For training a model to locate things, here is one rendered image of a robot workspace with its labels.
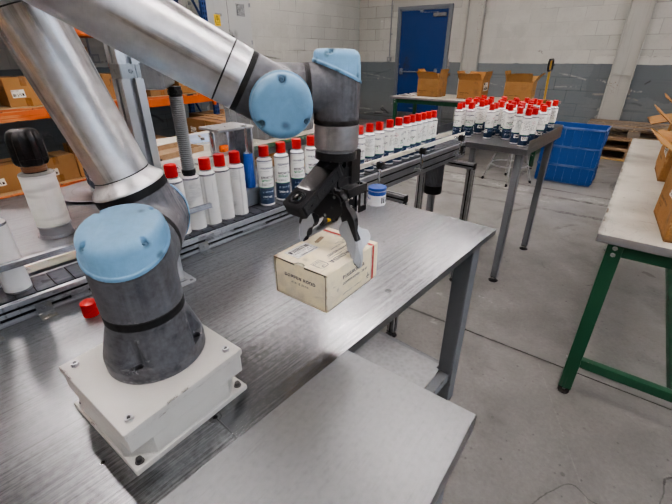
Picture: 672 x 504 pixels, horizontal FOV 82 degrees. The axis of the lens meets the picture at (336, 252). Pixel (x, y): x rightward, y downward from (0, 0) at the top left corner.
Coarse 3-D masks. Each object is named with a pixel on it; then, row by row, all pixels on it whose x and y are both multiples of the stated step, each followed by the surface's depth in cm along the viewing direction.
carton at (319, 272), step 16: (320, 240) 76; (336, 240) 76; (288, 256) 70; (304, 256) 70; (320, 256) 70; (336, 256) 70; (368, 256) 74; (288, 272) 70; (304, 272) 67; (320, 272) 65; (336, 272) 66; (352, 272) 71; (368, 272) 76; (288, 288) 71; (304, 288) 69; (320, 288) 66; (336, 288) 68; (352, 288) 72; (320, 304) 67; (336, 304) 69
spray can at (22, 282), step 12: (0, 228) 80; (0, 240) 80; (12, 240) 83; (0, 252) 81; (12, 252) 82; (0, 276) 83; (12, 276) 84; (24, 276) 86; (12, 288) 84; (24, 288) 86
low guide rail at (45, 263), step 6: (66, 252) 96; (72, 252) 96; (48, 258) 93; (54, 258) 93; (60, 258) 94; (66, 258) 95; (72, 258) 96; (30, 264) 90; (36, 264) 91; (42, 264) 92; (48, 264) 93; (54, 264) 94; (30, 270) 90; (36, 270) 91
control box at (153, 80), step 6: (144, 66) 78; (144, 72) 79; (150, 72) 79; (156, 72) 79; (144, 78) 79; (150, 78) 79; (156, 78) 79; (162, 78) 80; (168, 78) 86; (150, 84) 80; (156, 84) 80; (162, 84) 80; (168, 84) 85
